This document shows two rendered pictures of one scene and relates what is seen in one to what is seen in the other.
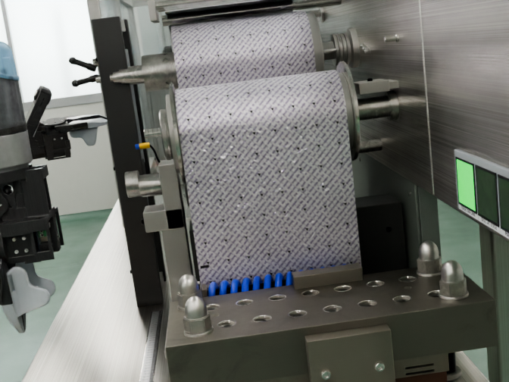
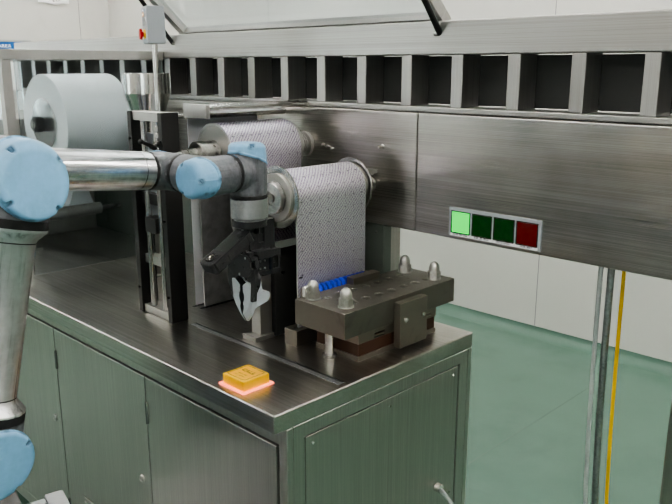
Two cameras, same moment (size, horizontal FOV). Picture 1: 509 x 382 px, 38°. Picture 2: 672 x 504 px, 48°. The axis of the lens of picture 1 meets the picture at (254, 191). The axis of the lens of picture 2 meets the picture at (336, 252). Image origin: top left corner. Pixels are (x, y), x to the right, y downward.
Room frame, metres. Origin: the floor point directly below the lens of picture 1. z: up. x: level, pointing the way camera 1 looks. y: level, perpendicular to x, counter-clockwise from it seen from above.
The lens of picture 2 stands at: (-0.30, 1.17, 1.55)
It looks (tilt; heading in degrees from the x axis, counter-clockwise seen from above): 14 degrees down; 318
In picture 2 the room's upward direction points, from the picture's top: straight up
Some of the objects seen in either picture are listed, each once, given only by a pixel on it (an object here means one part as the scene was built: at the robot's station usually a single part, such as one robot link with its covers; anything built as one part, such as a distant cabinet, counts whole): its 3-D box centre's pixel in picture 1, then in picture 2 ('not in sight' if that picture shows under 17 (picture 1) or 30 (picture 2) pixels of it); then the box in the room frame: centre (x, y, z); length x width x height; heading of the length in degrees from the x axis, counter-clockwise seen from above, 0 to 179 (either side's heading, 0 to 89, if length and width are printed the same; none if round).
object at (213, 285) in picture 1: (282, 284); (338, 284); (1.00, -0.02, 1.03); 0.21 x 0.04 x 0.03; 93
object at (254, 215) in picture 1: (274, 216); (332, 246); (1.02, -0.02, 1.12); 0.23 x 0.01 x 0.18; 93
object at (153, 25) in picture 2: not in sight; (150, 25); (1.63, 0.10, 1.66); 0.07 x 0.07 x 0.10; 72
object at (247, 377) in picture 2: not in sight; (246, 378); (0.91, 0.33, 0.91); 0.07 x 0.07 x 0.02; 3
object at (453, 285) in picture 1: (452, 277); (434, 270); (0.87, -0.23, 1.05); 0.04 x 0.04 x 0.04
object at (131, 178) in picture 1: (132, 183); not in sight; (1.11, 0.18, 1.18); 0.04 x 0.02 x 0.04; 3
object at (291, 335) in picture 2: not in sight; (332, 323); (1.02, -0.02, 0.92); 0.28 x 0.04 x 0.04; 93
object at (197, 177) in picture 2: not in sight; (203, 176); (0.91, 0.41, 1.35); 0.11 x 0.11 x 0.08; 9
